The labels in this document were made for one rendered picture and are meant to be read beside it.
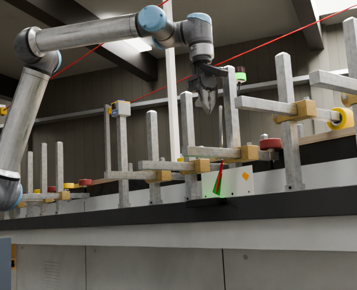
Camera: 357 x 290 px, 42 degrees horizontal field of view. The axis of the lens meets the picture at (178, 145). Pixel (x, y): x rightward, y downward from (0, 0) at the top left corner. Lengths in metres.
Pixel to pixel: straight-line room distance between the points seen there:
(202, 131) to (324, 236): 6.08
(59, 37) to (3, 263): 0.88
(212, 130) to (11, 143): 5.60
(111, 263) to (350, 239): 1.69
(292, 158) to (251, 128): 5.75
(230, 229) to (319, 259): 0.32
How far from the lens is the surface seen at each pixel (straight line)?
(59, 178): 2.90
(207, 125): 7.41
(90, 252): 3.00
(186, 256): 2.20
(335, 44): 7.32
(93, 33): 1.74
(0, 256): 1.91
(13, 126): 2.00
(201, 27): 1.72
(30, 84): 1.99
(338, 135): 1.63
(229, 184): 1.64
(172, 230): 1.94
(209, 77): 1.69
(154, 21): 1.63
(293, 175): 1.46
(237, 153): 1.59
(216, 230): 1.73
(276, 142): 1.72
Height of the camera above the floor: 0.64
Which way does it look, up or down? 9 degrees up
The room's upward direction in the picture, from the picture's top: 3 degrees counter-clockwise
